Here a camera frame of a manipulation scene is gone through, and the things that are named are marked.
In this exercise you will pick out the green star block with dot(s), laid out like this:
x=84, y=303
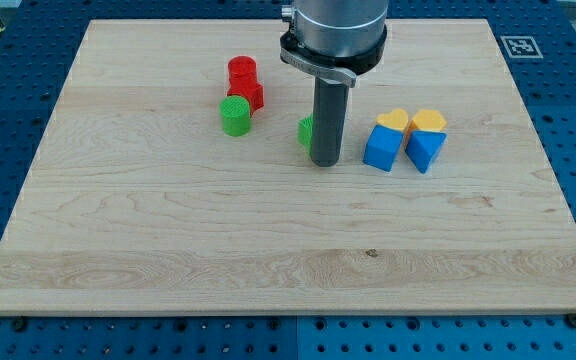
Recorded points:
x=304, y=134

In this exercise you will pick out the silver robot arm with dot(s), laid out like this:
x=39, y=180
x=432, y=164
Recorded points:
x=334, y=40

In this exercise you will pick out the yellow heart block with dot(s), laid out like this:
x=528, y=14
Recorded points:
x=397, y=119

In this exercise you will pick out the green cylinder block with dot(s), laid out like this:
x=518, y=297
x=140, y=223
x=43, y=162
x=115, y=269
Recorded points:
x=235, y=115

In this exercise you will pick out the red cube block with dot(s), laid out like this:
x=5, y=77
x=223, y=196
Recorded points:
x=252, y=91

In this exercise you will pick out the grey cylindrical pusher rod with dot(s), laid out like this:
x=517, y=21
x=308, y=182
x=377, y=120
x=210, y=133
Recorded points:
x=329, y=112

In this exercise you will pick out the blue cube block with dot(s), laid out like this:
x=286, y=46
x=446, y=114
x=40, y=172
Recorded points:
x=382, y=147

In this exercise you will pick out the wooden board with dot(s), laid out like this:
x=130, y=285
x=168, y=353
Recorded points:
x=138, y=204

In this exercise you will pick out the red cylinder block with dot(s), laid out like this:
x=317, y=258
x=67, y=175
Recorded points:
x=242, y=71

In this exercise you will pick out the blue wedge block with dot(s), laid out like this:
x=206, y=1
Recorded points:
x=423, y=147

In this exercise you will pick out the yellow pentagon block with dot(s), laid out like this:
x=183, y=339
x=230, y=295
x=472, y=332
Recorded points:
x=427, y=120

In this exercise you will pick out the white fiducial marker tag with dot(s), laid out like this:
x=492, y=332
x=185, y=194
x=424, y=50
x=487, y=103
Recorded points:
x=521, y=47

